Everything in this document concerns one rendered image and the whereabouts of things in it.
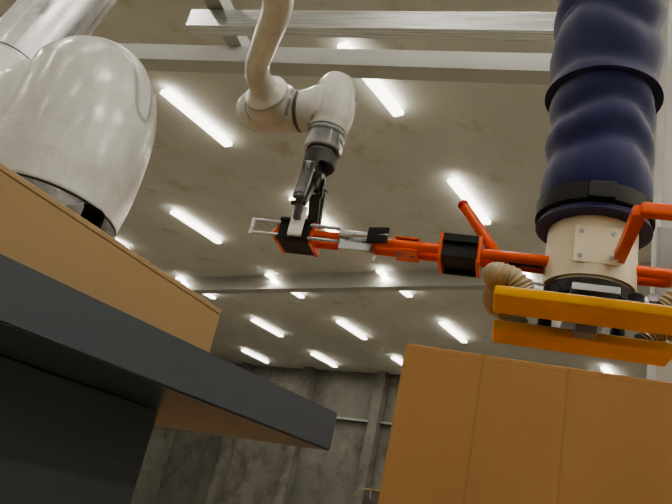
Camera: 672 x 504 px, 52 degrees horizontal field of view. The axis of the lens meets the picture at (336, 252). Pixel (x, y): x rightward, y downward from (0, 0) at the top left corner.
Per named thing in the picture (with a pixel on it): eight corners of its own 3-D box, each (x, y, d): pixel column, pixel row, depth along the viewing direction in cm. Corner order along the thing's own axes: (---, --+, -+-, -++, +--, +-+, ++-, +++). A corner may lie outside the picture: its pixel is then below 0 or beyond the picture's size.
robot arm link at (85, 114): (56, 167, 63) (134, -1, 73) (-87, 169, 69) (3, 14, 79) (147, 253, 76) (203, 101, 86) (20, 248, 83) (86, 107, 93)
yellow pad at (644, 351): (665, 367, 137) (665, 343, 139) (677, 353, 128) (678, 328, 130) (492, 342, 146) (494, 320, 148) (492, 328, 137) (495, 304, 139)
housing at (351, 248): (374, 264, 146) (378, 245, 148) (369, 251, 140) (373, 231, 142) (342, 260, 148) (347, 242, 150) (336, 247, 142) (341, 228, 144)
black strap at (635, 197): (642, 255, 144) (643, 238, 145) (668, 203, 123) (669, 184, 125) (531, 244, 150) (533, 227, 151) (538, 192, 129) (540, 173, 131)
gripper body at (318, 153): (333, 144, 151) (324, 181, 148) (341, 164, 159) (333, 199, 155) (301, 142, 153) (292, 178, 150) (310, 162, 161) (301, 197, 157)
